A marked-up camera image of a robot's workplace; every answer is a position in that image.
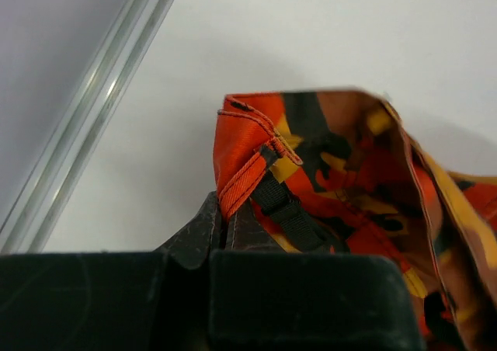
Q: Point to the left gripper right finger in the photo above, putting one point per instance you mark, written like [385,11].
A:
[263,298]

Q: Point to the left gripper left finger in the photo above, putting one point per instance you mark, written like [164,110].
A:
[153,300]

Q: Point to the orange camouflage trousers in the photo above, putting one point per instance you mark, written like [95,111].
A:
[335,171]

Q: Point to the aluminium frame rail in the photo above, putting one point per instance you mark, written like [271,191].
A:
[33,216]

